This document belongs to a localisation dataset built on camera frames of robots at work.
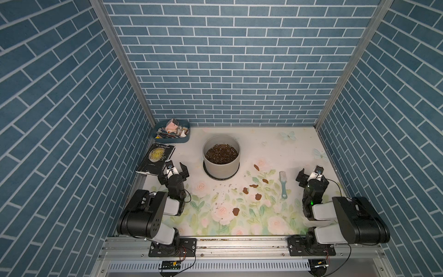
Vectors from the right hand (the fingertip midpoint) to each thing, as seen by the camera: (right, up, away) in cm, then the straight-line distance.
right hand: (313, 172), depth 89 cm
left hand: (-72, +4, -1) cm, 72 cm away
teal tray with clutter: (-82, +23, +22) cm, 88 cm away
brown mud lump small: (-24, -6, +6) cm, 26 cm away
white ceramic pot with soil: (-49, +8, +5) cm, 50 cm away
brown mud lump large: (-29, -13, 0) cm, 32 cm away
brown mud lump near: (-41, -18, -5) cm, 45 cm away
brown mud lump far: (-28, +1, +12) cm, 31 cm away
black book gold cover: (-89, +4, +12) cm, 90 cm away
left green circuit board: (-69, -36, -17) cm, 80 cm away
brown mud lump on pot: (-36, -10, +2) cm, 37 cm away
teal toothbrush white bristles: (-15, -4, +5) cm, 16 cm away
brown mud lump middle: (-31, -8, +4) cm, 32 cm away
